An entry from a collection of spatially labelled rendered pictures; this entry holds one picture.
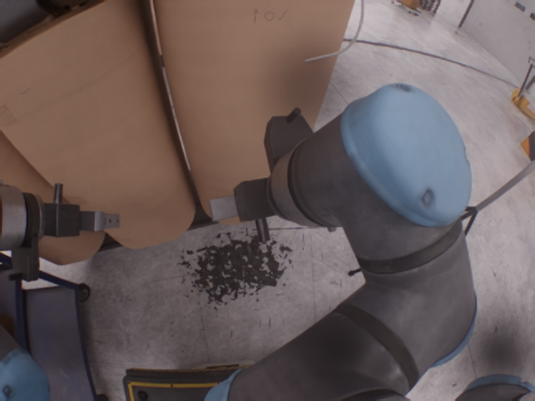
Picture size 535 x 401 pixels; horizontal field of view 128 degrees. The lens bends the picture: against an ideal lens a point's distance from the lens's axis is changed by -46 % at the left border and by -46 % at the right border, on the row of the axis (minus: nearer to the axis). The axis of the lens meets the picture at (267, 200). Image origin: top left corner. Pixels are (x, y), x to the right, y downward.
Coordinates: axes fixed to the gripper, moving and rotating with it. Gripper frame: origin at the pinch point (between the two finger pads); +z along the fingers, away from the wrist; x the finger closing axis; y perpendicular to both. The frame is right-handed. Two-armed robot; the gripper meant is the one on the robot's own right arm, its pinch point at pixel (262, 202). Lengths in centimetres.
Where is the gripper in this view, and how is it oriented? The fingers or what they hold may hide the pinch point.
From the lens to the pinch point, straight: 42.7
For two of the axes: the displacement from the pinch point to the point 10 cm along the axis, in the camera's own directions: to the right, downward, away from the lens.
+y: 2.1, 9.8, -0.5
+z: -3.1, 1.1, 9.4
